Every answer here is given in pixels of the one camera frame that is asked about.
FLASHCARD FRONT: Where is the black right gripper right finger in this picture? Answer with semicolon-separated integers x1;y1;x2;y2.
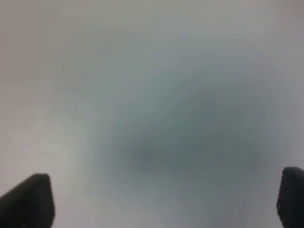
276;167;304;228

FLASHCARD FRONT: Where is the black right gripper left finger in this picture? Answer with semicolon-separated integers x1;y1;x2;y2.
0;173;55;228

